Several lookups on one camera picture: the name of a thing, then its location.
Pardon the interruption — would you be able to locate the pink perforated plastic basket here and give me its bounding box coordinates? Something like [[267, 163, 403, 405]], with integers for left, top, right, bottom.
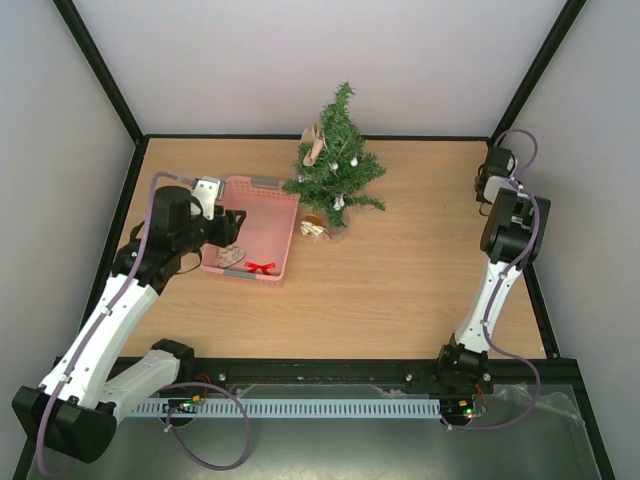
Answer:
[[200, 175, 298, 287]]

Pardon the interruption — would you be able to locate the clear fairy light string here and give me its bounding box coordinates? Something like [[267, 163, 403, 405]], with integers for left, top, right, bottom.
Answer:
[[294, 134, 361, 211]]

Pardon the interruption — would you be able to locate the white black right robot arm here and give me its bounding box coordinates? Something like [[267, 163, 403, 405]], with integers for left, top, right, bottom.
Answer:
[[435, 147, 551, 392]]

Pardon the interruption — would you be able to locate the red ribbon bow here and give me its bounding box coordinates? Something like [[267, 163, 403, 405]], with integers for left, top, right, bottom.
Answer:
[[245, 262, 276, 276]]

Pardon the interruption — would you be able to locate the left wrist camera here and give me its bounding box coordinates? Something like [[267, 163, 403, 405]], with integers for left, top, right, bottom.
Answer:
[[191, 176, 226, 220]]

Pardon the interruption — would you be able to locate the wooden tree stump base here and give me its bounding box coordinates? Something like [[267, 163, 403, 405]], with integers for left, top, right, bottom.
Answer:
[[325, 219, 349, 243]]

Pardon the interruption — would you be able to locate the beige fabric bow ornament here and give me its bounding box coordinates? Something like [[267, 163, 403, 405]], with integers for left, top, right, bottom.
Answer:
[[300, 121, 326, 167]]

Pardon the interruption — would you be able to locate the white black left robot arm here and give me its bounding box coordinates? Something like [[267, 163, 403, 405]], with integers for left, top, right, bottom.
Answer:
[[12, 177, 246, 463]]

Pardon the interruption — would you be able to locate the wooden heart ornament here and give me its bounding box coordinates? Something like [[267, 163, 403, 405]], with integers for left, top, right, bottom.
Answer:
[[216, 246, 246, 269]]

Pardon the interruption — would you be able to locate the small green christmas tree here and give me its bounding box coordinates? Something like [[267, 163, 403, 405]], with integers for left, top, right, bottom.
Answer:
[[283, 82, 386, 227]]

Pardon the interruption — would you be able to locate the light blue slotted cable duct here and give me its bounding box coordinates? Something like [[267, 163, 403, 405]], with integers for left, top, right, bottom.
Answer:
[[130, 398, 441, 419]]

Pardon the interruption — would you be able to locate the black enclosure frame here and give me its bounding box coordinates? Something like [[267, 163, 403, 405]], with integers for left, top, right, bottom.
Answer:
[[9, 0, 619, 480]]

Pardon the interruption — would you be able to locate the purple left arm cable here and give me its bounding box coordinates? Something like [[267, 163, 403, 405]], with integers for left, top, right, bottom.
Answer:
[[35, 172, 251, 476]]

